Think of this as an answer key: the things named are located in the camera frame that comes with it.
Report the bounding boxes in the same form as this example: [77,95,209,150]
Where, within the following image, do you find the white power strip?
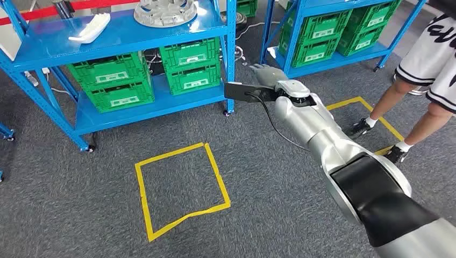
[24,70,39,87]

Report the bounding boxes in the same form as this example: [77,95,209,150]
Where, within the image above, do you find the black stanchion post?
[52,0,75,19]

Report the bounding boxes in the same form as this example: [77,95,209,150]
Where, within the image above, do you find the grey plastic wheel hubcap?
[133,0,198,28]

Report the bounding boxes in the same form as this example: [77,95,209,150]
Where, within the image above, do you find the black camera cable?
[245,91,311,153]

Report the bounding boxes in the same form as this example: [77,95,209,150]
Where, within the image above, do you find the white plastic trim part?
[68,12,111,45]

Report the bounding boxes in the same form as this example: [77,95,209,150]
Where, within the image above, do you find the black round stool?
[220,12,250,33]

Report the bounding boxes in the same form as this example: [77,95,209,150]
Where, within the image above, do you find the person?
[344,0,456,164]

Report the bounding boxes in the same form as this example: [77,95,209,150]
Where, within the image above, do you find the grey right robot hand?
[249,64,289,89]

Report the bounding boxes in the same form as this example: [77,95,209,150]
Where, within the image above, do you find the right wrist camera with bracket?
[224,82,282,104]

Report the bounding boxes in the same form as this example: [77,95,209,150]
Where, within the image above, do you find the yellow floor tape square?
[326,96,405,156]

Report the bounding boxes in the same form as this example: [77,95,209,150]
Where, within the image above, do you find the red barrier belt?
[0,0,140,26]

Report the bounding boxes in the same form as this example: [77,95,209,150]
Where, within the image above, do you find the round steel stanchion base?
[393,73,428,96]

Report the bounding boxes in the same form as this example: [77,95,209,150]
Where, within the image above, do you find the white panel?
[0,7,22,61]

